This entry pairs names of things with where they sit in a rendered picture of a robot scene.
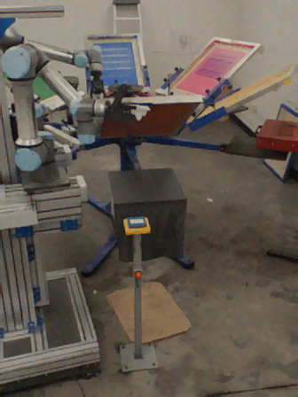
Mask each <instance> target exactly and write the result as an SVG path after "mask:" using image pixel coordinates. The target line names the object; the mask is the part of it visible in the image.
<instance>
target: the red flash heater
mask: <svg viewBox="0 0 298 397"><path fill-rule="evenodd" d="M288 126H292V127H297V128H292V127H288ZM255 142H256V148H263V149H271V150H278V151H285V152H298V122H292V121H276V120H268V119H267V120H266V122H265V123H264V124H263V125H262V127H261V129H260V131H259V132H258V134H257V136H256V140H255Z"/></svg>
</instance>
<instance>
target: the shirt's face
mask: <svg viewBox="0 0 298 397"><path fill-rule="evenodd" d="M109 176H110V182H111V186H112V191H113V195H114V203H115V204H121V203H135V202H149V201H162V200H175V199H187V197H186V195H185V193H184V191H183V190H182V188H181V186H180V184H179V182H178V180H177V179H176V176H175V174H174V172H173V170H172V168H159V169H144V170H128V171H113V172H109Z"/></svg>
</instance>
